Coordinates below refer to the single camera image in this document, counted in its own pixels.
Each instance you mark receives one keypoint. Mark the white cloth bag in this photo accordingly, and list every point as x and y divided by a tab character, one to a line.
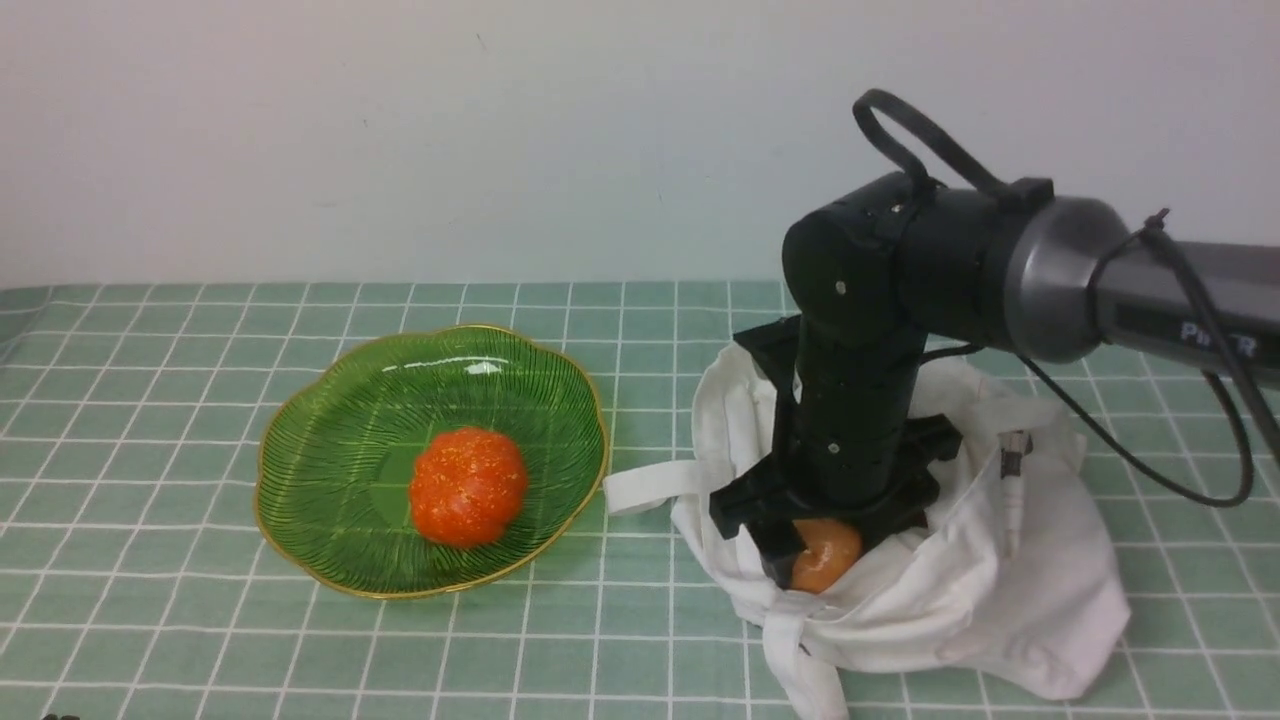
1015	574

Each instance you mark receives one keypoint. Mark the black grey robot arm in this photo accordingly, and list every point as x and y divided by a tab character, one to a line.
1045	278

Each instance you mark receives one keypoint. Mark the green glass plate gold rim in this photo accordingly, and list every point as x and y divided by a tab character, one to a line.
336	461

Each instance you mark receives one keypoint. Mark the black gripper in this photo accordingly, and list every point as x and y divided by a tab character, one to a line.
842	444

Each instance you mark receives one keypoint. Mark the brown potato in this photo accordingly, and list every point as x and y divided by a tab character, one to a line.
831	549

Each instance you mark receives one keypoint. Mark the green checkered tablecloth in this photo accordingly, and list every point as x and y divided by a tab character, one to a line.
137	586

